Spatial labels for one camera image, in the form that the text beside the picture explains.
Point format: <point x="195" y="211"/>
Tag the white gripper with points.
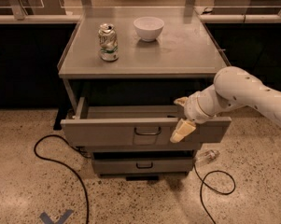
<point x="193" y="110"/>

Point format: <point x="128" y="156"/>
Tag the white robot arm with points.
<point x="232" y="88"/>

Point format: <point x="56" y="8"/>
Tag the grey drawer cabinet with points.
<point x="180" y="61"/>

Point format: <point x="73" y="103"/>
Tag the grey top drawer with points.
<point x="136" y="125"/>

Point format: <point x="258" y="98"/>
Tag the grey middle drawer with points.
<point x="130" y="147"/>

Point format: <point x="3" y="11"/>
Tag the grey drawer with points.
<point x="142" y="166"/>
<point x="136" y="125"/>
<point x="130" y="147"/>

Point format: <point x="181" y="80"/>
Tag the crushed green soda can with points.
<point x="108" y="42"/>

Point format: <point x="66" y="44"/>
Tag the blue tape cross mark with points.
<point x="47" y="219"/>

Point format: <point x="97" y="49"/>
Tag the grey bottom drawer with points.
<point x="142" y="166"/>

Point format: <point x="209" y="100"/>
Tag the clear plastic bottle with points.
<point x="206" y="157"/>

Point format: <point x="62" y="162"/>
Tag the white ceramic bowl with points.
<point x="148" y="28"/>

